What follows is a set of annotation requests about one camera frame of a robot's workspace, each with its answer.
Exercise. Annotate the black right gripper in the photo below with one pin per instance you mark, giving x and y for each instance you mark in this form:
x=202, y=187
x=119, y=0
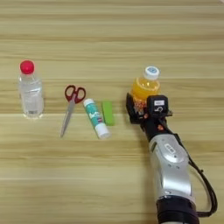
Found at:
x=152, y=128

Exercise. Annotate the orange juice bottle white cap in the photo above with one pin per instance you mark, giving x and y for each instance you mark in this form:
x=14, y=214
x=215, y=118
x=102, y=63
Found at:
x=145, y=87

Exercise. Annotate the teal and white glue stick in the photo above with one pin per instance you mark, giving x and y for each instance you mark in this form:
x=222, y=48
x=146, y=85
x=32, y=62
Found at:
x=94, y=115

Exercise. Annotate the clear water bottle red cap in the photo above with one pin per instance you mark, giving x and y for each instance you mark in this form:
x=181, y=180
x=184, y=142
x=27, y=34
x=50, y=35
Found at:
x=30, y=93

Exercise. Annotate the green eraser block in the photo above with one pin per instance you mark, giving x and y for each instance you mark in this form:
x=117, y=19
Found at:
x=108, y=114

